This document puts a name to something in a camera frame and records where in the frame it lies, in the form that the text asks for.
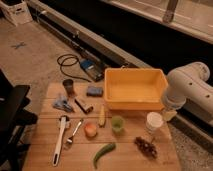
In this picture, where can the yellow plastic tray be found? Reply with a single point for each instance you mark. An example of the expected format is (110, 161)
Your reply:
(134, 88)

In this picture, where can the dark grape bunch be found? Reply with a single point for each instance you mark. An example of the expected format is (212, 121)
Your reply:
(147, 148)

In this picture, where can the white handled spatula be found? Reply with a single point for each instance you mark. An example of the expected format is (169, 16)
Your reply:
(56, 156)

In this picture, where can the dark rectangular remote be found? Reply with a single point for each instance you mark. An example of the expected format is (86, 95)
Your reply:
(83, 106)

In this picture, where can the wooden board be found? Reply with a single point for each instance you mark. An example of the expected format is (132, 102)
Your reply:
(125, 157)

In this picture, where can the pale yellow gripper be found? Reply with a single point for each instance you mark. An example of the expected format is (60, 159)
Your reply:
(168, 114)

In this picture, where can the orange red apple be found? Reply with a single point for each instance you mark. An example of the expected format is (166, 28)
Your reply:
(90, 129)

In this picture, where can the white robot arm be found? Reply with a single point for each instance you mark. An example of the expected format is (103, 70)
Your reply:
(188, 82)

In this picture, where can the dark metal cup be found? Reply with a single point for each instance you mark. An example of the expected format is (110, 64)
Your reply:
(68, 85)

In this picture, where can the white paper cup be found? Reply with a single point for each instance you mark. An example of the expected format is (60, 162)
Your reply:
(154, 121)

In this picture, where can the blue black power tool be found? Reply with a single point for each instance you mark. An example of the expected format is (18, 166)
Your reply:
(92, 70)

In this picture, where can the blue sponge block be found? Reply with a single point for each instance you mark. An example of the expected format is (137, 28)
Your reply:
(94, 91)

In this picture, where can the black chair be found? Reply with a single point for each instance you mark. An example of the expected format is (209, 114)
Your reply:
(13, 120)

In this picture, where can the green plastic cup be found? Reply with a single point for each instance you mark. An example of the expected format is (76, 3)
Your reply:
(117, 123)

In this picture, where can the green chili pepper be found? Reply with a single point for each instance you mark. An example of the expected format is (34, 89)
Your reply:
(105, 149)

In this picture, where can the white cardboard box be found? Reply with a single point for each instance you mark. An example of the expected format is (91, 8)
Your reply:
(17, 14)

